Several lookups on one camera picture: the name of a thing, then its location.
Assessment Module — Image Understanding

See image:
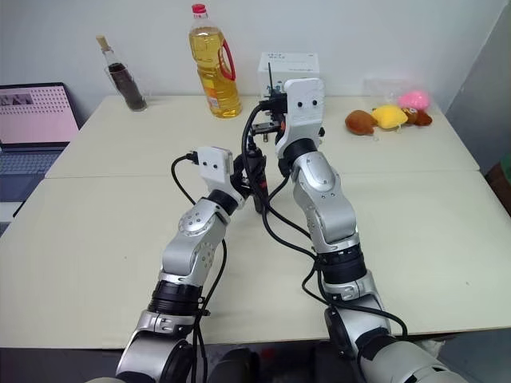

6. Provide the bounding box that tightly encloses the clear plastic bag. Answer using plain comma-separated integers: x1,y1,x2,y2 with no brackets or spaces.
362,77,429,109

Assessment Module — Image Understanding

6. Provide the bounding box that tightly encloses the white cardboard box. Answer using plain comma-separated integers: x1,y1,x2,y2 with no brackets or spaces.
256,51,324,99

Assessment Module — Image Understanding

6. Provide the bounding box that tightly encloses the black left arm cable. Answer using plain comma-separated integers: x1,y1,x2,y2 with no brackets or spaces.
171,150,228,383

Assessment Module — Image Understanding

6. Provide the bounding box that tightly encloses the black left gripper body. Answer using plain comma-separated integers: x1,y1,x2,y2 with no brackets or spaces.
230,153,252,197

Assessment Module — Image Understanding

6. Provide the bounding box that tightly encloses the brown object beside table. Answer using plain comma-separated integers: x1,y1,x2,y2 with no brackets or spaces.
485,150,511,219

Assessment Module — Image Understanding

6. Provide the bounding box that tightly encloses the brown drumstick plush toy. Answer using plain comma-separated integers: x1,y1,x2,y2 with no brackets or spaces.
344,109,379,137

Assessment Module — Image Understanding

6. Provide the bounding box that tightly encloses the dark rounded shape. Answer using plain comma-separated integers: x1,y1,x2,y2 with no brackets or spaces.
206,345,261,383

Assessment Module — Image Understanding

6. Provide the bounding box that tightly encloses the brown plush toy with eyes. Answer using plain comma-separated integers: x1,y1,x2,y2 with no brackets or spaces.
401,105,434,128

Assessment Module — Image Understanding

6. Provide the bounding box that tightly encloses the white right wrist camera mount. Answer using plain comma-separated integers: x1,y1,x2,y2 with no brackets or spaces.
274,77,326,156

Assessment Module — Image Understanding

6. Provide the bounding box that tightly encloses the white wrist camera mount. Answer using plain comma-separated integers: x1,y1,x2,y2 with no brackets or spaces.
194,146,235,197
274,77,326,156

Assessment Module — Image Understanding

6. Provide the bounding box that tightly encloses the grey laptop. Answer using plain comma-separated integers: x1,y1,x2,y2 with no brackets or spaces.
0,81,81,219

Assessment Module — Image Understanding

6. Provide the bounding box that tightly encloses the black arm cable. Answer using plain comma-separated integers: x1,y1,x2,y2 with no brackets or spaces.
171,150,228,383
241,99,410,340

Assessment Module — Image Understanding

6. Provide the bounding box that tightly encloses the thin dark metal bit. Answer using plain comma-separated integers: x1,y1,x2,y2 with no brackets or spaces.
267,61,278,97

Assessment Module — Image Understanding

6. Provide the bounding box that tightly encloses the yellow cooking oil bottle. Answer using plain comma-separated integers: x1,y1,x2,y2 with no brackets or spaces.
188,3,244,120

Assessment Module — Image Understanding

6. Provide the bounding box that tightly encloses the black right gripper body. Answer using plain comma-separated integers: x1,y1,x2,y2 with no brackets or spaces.
252,101,289,143

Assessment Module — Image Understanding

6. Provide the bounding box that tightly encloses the pink plush toy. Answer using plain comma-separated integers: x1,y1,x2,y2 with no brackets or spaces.
398,90,432,111

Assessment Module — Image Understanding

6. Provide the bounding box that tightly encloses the yellow plush toy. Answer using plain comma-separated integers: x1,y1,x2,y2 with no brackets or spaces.
370,104,406,131

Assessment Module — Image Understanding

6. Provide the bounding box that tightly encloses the dark sauce glass bottle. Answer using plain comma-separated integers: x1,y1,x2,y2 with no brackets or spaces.
95,34,149,113

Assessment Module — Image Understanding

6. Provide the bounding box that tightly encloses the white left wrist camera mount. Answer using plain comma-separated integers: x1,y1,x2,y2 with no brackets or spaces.
194,146,235,197

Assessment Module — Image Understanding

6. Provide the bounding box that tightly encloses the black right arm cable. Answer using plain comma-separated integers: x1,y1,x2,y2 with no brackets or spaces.
241,99,410,340

